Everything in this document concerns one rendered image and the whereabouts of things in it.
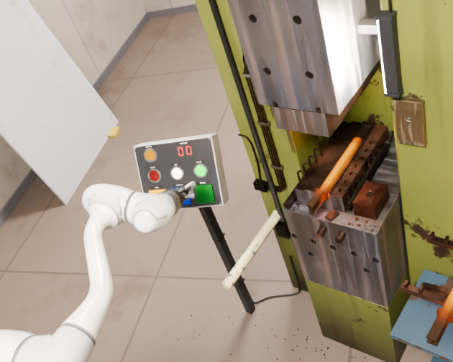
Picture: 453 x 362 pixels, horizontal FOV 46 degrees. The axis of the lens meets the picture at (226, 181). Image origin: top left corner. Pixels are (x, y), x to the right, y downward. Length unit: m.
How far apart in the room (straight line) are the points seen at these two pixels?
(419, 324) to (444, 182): 0.49
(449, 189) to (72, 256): 2.61
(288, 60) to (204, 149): 0.59
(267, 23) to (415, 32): 0.41
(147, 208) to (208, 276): 1.62
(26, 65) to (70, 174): 0.88
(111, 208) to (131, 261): 1.85
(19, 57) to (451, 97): 3.30
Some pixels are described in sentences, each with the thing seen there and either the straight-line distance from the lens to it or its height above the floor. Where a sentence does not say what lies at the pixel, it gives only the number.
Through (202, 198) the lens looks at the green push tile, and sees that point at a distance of 2.10.
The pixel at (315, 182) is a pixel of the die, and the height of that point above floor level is 0.99.
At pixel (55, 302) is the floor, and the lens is 3.57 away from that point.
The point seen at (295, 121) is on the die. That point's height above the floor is 1.32.
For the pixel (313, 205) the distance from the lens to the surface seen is 1.88.
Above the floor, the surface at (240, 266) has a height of 0.64.
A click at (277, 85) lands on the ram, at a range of 1.71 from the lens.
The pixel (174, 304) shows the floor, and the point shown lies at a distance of 3.13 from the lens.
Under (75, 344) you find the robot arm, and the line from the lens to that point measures 1.36.
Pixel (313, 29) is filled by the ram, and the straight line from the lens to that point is 1.53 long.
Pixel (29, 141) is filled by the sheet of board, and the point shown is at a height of 0.52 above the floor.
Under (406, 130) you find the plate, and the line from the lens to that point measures 1.77.
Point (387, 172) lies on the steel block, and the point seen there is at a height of 0.91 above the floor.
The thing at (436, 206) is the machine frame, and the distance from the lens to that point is 1.99.
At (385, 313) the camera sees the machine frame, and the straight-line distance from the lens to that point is 2.30.
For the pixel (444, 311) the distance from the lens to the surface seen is 1.66.
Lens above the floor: 2.34
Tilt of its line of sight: 39 degrees down
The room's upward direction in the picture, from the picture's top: 21 degrees counter-clockwise
